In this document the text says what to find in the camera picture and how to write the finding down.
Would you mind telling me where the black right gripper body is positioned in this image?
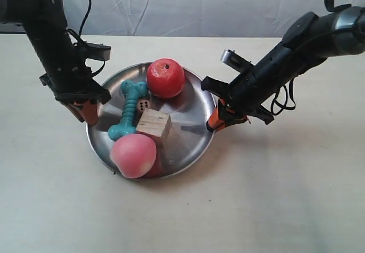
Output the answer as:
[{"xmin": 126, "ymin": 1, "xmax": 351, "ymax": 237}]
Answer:
[{"xmin": 201, "ymin": 52, "xmax": 302, "ymax": 125}]

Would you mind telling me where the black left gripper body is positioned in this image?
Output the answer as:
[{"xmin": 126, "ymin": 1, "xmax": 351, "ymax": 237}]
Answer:
[{"xmin": 39, "ymin": 42, "xmax": 111, "ymax": 104}]

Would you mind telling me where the large round metal plate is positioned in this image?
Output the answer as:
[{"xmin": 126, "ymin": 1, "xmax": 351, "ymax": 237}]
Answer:
[{"xmin": 86, "ymin": 62, "xmax": 216, "ymax": 179}]

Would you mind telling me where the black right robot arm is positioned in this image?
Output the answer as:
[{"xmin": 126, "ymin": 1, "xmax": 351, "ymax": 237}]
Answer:
[{"xmin": 201, "ymin": 0, "xmax": 364, "ymax": 132}]

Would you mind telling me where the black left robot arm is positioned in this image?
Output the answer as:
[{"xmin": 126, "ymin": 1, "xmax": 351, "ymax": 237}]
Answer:
[{"xmin": 1, "ymin": 0, "xmax": 111, "ymax": 126}]

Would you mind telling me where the teal toy dog bone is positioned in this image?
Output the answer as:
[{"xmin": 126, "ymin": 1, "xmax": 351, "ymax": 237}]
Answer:
[{"xmin": 108, "ymin": 80, "xmax": 148, "ymax": 141}]

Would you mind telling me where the small wooden die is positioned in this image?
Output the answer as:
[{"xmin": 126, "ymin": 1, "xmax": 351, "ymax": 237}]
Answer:
[{"xmin": 136, "ymin": 99, "xmax": 151, "ymax": 113}]

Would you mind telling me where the wooden cube block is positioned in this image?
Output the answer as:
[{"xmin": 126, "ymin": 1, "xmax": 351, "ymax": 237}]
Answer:
[{"xmin": 136, "ymin": 108, "xmax": 172, "ymax": 145}]

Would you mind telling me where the pink toy peach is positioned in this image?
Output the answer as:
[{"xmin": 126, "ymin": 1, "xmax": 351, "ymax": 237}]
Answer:
[{"xmin": 109, "ymin": 134, "xmax": 157, "ymax": 179}]

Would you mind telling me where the red toy apple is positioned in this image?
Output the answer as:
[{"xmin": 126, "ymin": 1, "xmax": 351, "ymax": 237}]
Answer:
[{"xmin": 146, "ymin": 58, "xmax": 185, "ymax": 99}]

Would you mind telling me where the white backdrop curtain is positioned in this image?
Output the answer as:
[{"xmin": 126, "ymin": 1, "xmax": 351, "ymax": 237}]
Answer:
[{"xmin": 54, "ymin": 0, "xmax": 365, "ymax": 39}]

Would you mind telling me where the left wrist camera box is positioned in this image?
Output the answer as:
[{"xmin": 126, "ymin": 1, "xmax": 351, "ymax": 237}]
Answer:
[{"xmin": 84, "ymin": 42, "xmax": 112, "ymax": 61}]

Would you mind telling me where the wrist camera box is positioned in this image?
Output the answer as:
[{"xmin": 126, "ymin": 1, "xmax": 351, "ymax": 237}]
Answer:
[
  {"xmin": 220, "ymin": 49, "xmax": 254, "ymax": 73},
  {"xmin": 84, "ymin": 42, "xmax": 112, "ymax": 61}
]

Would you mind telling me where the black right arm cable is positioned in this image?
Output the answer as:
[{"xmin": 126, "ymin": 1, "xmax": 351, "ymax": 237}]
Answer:
[{"xmin": 267, "ymin": 75, "xmax": 297, "ymax": 116}]

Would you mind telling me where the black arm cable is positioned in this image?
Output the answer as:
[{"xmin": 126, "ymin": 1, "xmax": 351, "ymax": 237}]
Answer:
[
  {"xmin": 21, "ymin": 0, "xmax": 105, "ymax": 79},
  {"xmin": 267, "ymin": 75, "xmax": 297, "ymax": 116}
]

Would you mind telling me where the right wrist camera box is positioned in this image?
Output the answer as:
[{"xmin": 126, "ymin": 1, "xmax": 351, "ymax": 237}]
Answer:
[{"xmin": 220, "ymin": 49, "xmax": 254, "ymax": 73}]

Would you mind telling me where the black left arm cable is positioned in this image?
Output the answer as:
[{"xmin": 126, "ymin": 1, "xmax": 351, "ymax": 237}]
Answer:
[{"xmin": 21, "ymin": 0, "xmax": 105, "ymax": 79}]

